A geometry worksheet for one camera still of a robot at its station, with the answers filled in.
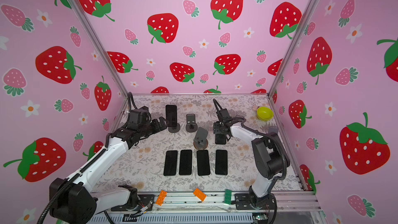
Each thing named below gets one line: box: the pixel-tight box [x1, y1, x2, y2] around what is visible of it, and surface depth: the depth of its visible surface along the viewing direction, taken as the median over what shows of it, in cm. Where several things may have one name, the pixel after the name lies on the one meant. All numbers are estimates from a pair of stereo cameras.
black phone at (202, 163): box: [196, 149, 211, 176], surface depth 88 cm
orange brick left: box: [155, 189, 168, 207], surface depth 77 cm
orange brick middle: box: [192, 187, 207, 202], surface depth 77 cm
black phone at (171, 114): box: [165, 104, 178, 128], surface depth 95 cm
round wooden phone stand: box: [193, 127, 209, 150], surface depth 90 cm
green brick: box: [224, 188, 233, 205], surface depth 76 cm
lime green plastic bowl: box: [256, 106, 275, 122], surface depth 109 cm
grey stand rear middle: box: [185, 113, 198, 133], surface depth 100 cm
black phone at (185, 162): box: [178, 149, 193, 176], surface depth 90 cm
